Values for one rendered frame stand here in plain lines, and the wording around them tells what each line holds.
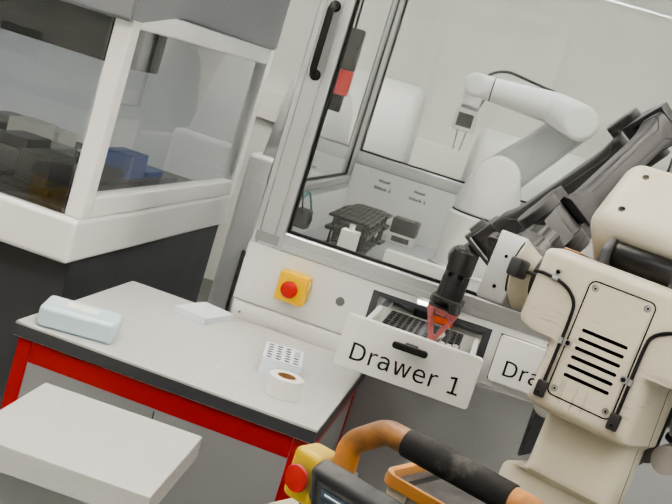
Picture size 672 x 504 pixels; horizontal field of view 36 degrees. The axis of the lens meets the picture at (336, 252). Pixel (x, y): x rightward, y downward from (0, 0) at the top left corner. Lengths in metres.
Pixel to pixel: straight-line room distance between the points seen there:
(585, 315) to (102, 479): 0.71
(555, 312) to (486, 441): 1.02
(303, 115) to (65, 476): 1.23
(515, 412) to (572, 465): 0.93
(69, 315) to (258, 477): 0.48
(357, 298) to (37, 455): 1.14
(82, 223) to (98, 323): 0.43
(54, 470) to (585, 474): 0.75
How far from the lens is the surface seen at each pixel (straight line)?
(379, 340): 2.13
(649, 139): 1.95
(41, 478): 1.53
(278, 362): 2.13
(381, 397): 2.51
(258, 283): 2.52
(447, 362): 2.12
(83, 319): 2.06
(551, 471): 1.58
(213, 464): 2.01
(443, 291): 2.18
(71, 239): 2.41
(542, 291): 1.53
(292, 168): 2.48
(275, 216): 2.49
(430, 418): 2.51
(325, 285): 2.48
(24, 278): 2.54
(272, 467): 1.98
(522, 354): 2.44
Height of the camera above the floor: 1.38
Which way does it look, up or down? 9 degrees down
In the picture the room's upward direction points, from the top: 17 degrees clockwise
